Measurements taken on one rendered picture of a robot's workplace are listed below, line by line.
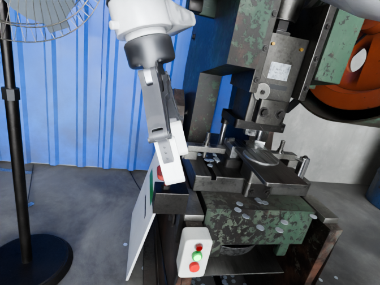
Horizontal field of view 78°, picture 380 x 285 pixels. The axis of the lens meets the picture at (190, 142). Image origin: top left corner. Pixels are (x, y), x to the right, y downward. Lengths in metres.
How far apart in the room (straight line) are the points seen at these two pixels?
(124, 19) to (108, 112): 1.63
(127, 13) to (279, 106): 0.58
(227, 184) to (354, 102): 0.55
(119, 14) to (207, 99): 0.70
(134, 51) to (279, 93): 0.58
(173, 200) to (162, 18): 0.47
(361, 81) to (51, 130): 1.98
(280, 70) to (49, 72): 1.62
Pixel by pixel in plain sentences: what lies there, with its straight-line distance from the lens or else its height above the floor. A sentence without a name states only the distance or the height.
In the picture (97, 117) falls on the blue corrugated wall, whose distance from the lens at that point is 2.03.
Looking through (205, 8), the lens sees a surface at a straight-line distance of 0.93.
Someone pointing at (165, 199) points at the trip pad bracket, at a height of 0.69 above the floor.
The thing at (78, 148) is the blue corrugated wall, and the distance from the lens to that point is 2.13.
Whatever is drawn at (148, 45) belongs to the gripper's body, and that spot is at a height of 1.07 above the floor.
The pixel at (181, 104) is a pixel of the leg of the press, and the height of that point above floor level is 0.84.
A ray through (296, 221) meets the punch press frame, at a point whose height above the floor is 0.60.
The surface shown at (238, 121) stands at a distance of 0.82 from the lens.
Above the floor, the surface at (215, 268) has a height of 0.31.
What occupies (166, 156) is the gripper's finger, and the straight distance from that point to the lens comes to 0.32.
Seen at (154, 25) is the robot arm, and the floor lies 1.10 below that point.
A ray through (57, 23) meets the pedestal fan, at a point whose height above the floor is 1.09.
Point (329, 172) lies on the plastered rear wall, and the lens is 3.03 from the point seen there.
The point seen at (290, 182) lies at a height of 0.78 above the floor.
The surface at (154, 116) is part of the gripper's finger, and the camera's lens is 0.30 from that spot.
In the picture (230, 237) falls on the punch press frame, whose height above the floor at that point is 0.53.
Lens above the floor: 1.07
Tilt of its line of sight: 20 degrees down
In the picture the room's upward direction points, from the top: 11 degrees clockwise
